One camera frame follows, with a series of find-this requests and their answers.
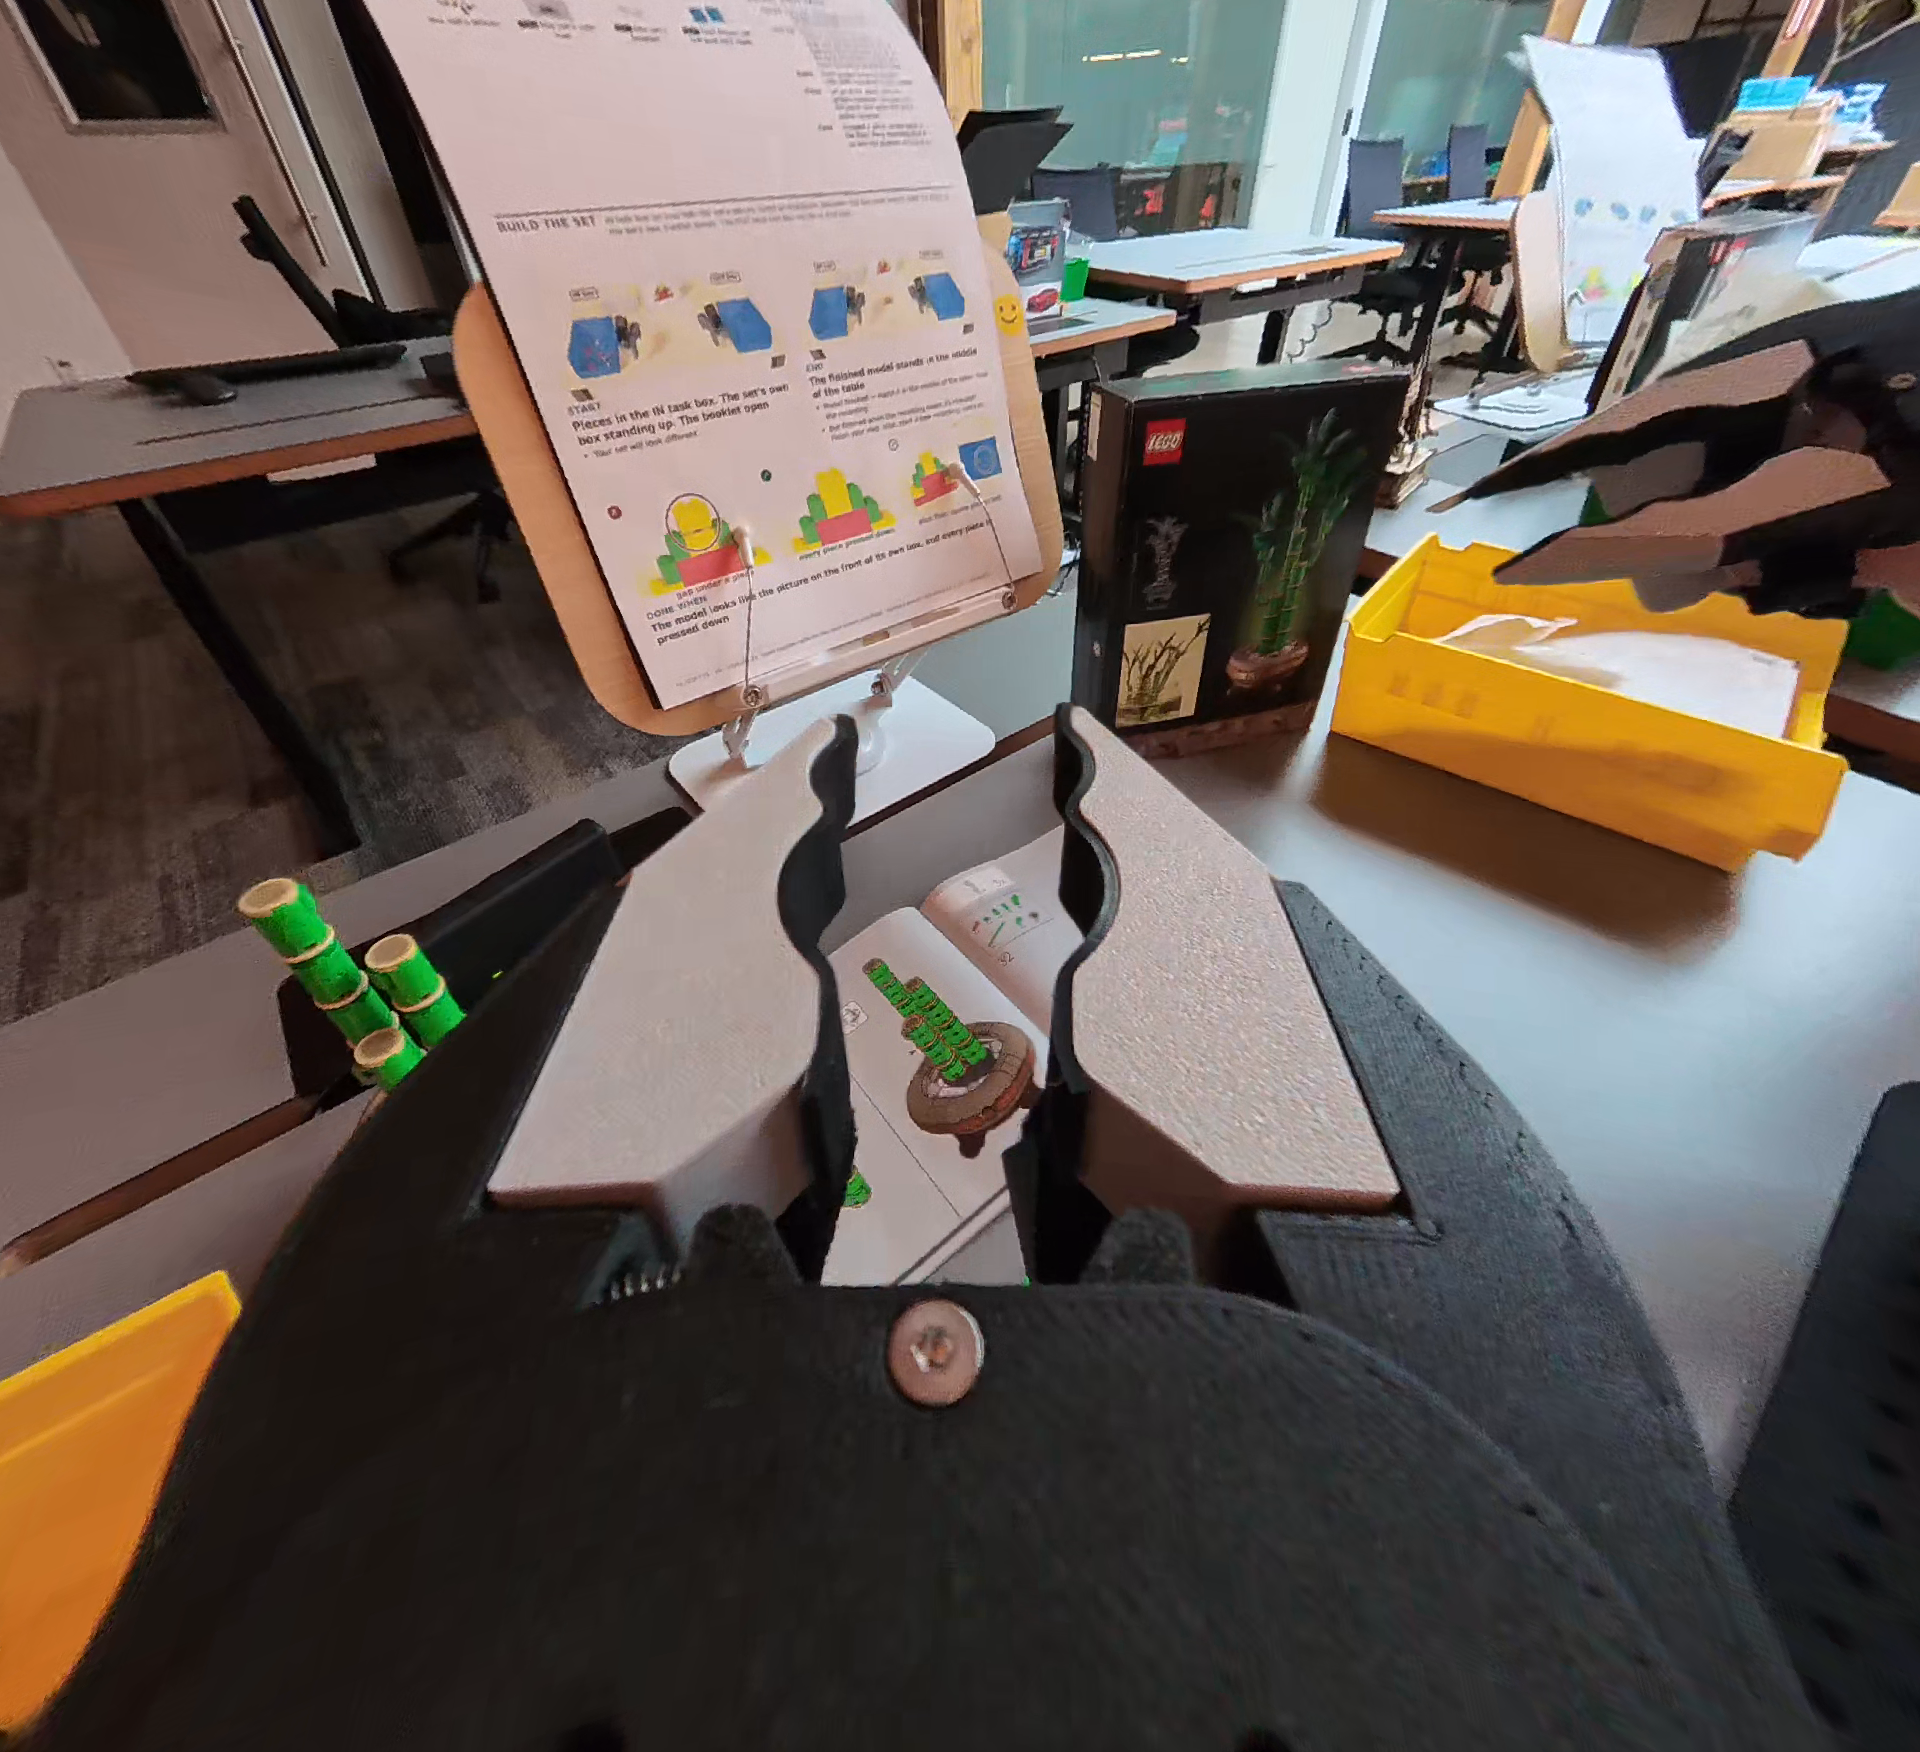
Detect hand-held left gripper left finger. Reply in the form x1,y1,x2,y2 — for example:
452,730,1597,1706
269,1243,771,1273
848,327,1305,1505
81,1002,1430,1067
486,713,859,1287

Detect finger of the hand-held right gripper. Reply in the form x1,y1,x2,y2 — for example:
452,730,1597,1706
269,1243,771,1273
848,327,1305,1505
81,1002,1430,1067
1457,339,1828,525
1487,444,1895,618

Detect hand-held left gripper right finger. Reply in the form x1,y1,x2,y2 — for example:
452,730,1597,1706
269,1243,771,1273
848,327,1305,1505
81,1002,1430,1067
1021,701,1404,1287

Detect yellow plastic bin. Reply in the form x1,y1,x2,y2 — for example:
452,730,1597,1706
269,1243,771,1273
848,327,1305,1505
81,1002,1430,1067
1328,535,1849,874
0,1268,241,1740

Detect black building set box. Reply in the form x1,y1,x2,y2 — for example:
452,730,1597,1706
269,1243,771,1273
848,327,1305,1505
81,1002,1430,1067
1587,212,1818,403
1073,362,1411,757

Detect white crumpled bags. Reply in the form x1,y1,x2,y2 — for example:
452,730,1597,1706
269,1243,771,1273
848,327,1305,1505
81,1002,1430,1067
1431,613,1808,742

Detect black rectangular box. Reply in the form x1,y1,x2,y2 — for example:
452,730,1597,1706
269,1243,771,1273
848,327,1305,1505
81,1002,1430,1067
276,814,707,1109

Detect open building instruction booklet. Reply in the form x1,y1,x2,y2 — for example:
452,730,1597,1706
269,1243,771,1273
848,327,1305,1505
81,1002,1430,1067
822,828,1081,1287

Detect green bamboo brick model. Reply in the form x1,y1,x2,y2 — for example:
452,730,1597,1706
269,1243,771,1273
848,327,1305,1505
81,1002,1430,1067
238,878,470,1094

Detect white stand base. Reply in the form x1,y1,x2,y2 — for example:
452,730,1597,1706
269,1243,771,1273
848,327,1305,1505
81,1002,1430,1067
668,671,998,817

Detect grey desk with wooden edge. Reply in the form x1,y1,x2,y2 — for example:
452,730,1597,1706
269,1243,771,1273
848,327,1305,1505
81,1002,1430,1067
1087,226,1408,368
0,334,504,855

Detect black perforated panel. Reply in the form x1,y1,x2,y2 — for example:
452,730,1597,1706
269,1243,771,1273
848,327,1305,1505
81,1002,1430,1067
1732,1085,1920,1752

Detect printed instruction sheet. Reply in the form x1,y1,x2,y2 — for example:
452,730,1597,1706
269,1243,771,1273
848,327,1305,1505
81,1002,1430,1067
269,0,1044,711

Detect white door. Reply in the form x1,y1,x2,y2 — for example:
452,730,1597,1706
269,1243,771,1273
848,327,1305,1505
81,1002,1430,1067
0,0,377,368

